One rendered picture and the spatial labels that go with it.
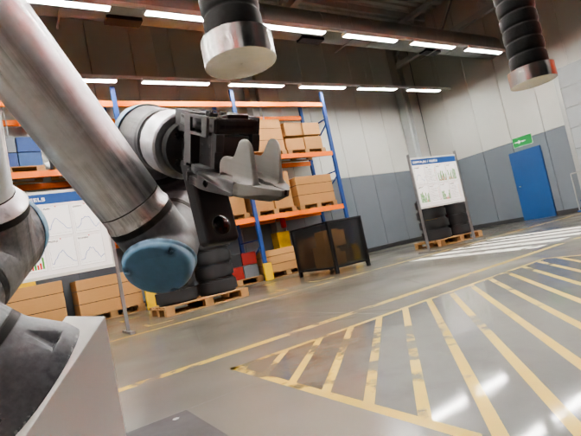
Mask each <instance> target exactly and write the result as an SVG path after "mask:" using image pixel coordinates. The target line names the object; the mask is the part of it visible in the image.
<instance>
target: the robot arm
mask: <svg viewBox="0 0 581 436"><path fill-rule="evenodd" d="M0 101H1V102H2V103H3V104H4V106H5V107H6V108H7V109H8V110H9V112H10V113H11V114H12V115H13V117H14V118H15V119H16V121H17V122H18V123H19V124H20V125H21V127H22V128H23V129H24V130H25V131H26V132H27V133H28V134H29V136H30V137H31V138H32V139H33V140H34V142H35V143H36V144H37V145H38V147H39V148H40V149H41V150H42V152H43V153H44V154H45V155H46V157H47V158H48V159H49V160H50V162H51V163H52V164H53V165H54V167H55V168H56V169H57V170H58V171H59V172H60V173H61V174H62V175H63V177H64V178H65V179H66V180H67V182H68V183H69V184H70V185H71V186H72V188H73V189H74V190H75V192H76V193H77V194H78V195H79V196H80V198H81V199H82V200H83V201H84V203H85V204H86V205H87V206H88V208H89V209H91V210H92V212H93V213H94V214H95V215H96V216H97V218H98V219H99V220H100V221H101V223H102V224H103V225H104V226H105V228H106V229H107V233H108V234H109V235H110V236H111V237H112V239H113V240H114V241H115V243H116V244H117V245H118V246H119V247H120V249H121V250H122V251H123V252H124V255H123V257H122V269H123V273H124V275H125V277H126V278H127V279H128V280H129V282H130V283H132V284H133V285H134V286H135V287H137V288H139V289H141V290H143V291H146V292H154V293H165V292H172V291H175V290H177V289H179V288H181V287H182V286H184V285H185V284H186V283H187V282H188V281H189V280H190V278H191V276H192V274H193V271H194V269H195V267H196V264H197V254H198V249H199V245H201V246H202V247H211V246H216V245H221V244H226V243H230V242H232V241H234V240H237V239H238V237H239V234H238V230H237V227H236V223H235V220H234V217H233V211H232V207H231V203H230V200H229V196H235V197H239V198H245V199H251V200H258V201H265V202H272V201H279V200H281V199H284V198H285V197H287V196H289V193H290V186H289V185H288V184H287V183H286V181H285V180H284V179H283V171H282V160H281V149H280V144H279V142H278V141H277V140H276V139H274V138H271V139H269V141H268V142H267V145H266V147H265V150H264V153H263V154H262V155H261V156H260V155H254V152H255V151H259V136H260V134H259V124H260V118H258V117H253V116H248V115H245V114H238V113H236V112H229V111H227V110H218V111H217V110H213V111H209V110H204V109H188V108H176V109H175V110H172V109H168V108H163V107H160V106H157V105H154V104H142V105H134V106H130V107H128V108H127V109H125V110H124V111H123V112H121V114H120V115H119V116H118V118H117V120H116V122H115V124H114V123H113V121H112V120H111V118H110V117H109V115H108V114H107V113H106V111H105V109H104V108H103V107H102V105H101V104H100V103H99V102H98V100H97V99H96V97H95V96H94V95H93V93H92V91H91V90H90V89H89V87H88V86H87V84H86V83H85V82H84V81H83V79H82V78H81V76H80V75H79V73H78V72H77V70H76V69H75V68H74V66H73V64H72V63H71V62H70V60H69V59H68V58H67V57H66V55H65V54H64V52H63V51H62V49H61V48H60V46H59V45H58V43H57V42H56V41H55V39H54V38H53V37H52V36H51V34H50V33H49V31H48V30H47V28H46V27H45V25H44V24H43V23H42V21H41V19H40V18H39V17H38V15H37V14H36V13H35V11H34V10H33V9H32V7H31V6H30V4H29V3H28V1H27V0H0ZM48 239H49V227H48V222H47V220H46V218H45V216H44V214H43V213H42V212H41V210H40V209H39V208H38V207H37V206H36V205H35V204H34V203H33V202H32V201H30V200H29V198H28V196H27V194H26V193H25V192H24V191H22V190H21V189H19V188H17V187H15V186H14V185H13V183H12V178H11V173H10V163H9V158H8V152H7V147H6V142H5V136H4V131H3V121H2V116H1V111H0V436H16V435H17V433H18V432H19V431H20V430H21V429H22V428H23V426H24V425H25V424H26V423H27V422H28V420H29V419H30V418H31V416H32V415H33V414H34V412H35V411H36V410H37V408H38V407H39V406H40V405H41V403H42V402H43V400H44V399H45V398H46V396H47V395H48V393H49V391H50V390H51V388H52V387H53V385H54V384H55V383H56V381H57V379H58V378H59V376H60V374H61V372H62V370H63V369H64V368H65V366H66V364H67V362H68V360H69V358H70V356H71V355H72V353H73V350H74V348H75V345H76V343H77V341H78V338H79V335H80V330H79V329H78V328H76V327H75V326H73V325H71V324H69V323H66V322H62V321H55V320H50V319H44V318H38V317H29V316H26V315H23V314H22V313H20V312H19V311H16V310H14V309H12V308H10V307H9V306H7V305H6V304H7V303H8V302H9V300H10V299H11V297H12V296H13V295H14V293H15V292H16V290H17V289H18V287H19V286H20V285H21V283H22V282H23V281H24V280H25V279H26V277H27V276H28V274H29V273H30V271H31V270H32V269H33V267H34V266H35V265H36V264H37V263H38V262H39V260H40V259H41V257H42V255H43V253H44V251H45V248H46V246H47V244H48Z"/></svg>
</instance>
